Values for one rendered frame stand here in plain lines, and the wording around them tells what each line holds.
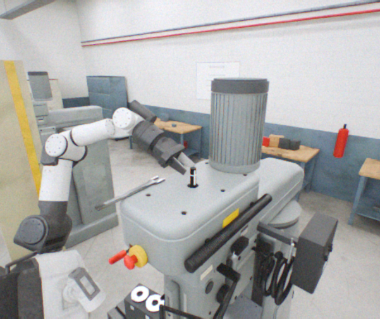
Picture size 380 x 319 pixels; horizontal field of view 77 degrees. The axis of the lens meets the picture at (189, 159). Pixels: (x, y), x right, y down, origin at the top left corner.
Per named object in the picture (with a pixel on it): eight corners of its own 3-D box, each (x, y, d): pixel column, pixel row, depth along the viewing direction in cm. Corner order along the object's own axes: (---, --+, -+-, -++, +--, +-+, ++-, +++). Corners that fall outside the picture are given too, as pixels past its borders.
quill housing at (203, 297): (197, 349, 85) (198, 281, 74) (159, 312, 98) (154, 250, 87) (227, 311, 99) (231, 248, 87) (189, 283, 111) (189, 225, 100)
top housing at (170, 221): (174, 288, 60) (173, 236, 54) (116, 242, 76) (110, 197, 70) (260, 210, 93) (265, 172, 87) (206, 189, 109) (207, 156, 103)
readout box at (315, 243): (315, 297, 81) (328, 248, 74) (289, 283, 87) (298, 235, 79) (330, 264, 95) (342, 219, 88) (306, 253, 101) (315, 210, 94)
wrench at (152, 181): (100, 212, 63) (100, 209, 62) (92, 207, 65) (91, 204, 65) (165, 180, 81) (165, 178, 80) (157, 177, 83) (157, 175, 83)
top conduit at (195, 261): (193, 276, 58) (193, 265, 57) (181, 268, 61) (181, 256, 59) (272, 202, 90) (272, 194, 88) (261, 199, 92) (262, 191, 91)
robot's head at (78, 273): (77, 301, 73) (86, 305, 67) (61, 278, 71) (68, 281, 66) (95, 284, 77) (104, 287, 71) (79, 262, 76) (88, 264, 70)
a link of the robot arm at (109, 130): (137, 126, 77) (100, 137, 80) (148, 131, 86) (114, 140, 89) (133, 107, 78) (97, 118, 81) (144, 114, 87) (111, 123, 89)
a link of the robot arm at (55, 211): (26, 199, 77) (19, 243, 75) (53, 201, 77) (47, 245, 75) (49, 199, 89) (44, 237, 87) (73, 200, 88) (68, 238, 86)
